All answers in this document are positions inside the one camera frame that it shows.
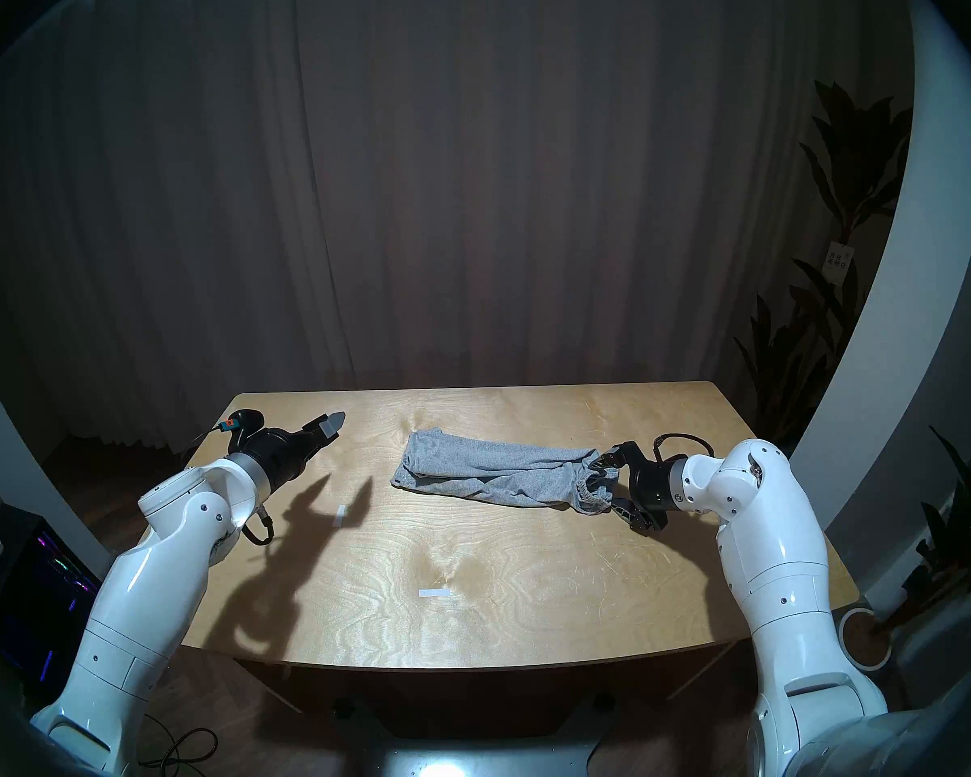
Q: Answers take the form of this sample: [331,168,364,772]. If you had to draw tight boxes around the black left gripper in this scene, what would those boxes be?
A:
[245,411,347,490]

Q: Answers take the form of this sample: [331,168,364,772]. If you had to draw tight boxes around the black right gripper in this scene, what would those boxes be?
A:
[596,441,682,536]

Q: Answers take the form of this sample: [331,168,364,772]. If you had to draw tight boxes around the grey fabric pants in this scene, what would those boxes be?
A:
[390,427,620,516]

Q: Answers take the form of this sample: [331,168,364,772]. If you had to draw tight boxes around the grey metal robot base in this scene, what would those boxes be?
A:
[348,735,608,777]

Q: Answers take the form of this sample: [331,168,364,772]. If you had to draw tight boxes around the dark table underframe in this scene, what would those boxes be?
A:
[235,638,745,740]

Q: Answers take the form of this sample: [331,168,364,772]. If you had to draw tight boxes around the brown pleated curtain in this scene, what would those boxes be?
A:
[0,0,867,452]

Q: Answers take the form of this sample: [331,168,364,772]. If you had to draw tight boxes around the white round plant pot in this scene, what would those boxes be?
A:
[837,607,893,673]

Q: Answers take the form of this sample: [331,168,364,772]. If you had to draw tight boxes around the potted dark leafy plant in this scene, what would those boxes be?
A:
[874,411,971,635]

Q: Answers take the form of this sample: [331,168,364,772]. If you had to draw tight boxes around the black computer tower with lights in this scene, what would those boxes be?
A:
[0,504,102,703]

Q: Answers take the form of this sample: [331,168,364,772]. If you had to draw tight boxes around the tall dark leafy plant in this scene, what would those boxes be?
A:
[732,79,915,469]

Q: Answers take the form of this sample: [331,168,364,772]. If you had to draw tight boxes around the black floor cable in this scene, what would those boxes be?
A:
[134,727,219,777]

